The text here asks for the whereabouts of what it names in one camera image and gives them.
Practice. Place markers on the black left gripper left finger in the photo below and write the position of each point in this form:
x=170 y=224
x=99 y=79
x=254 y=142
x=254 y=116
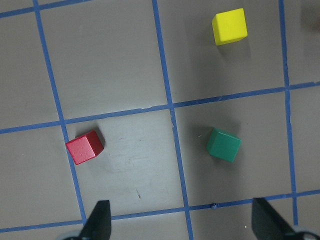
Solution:
x=99 y=223

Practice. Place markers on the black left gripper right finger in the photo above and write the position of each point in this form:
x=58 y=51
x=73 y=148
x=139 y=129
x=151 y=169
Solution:
x=268 y=224

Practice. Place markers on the red wooden cube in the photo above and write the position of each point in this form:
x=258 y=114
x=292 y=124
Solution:
x=85 y=147

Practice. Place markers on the green wooden cube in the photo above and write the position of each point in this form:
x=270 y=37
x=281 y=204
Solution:
x=223 y=145

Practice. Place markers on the yellow wooden cube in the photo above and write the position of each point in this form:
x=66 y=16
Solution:
x=229 y=26

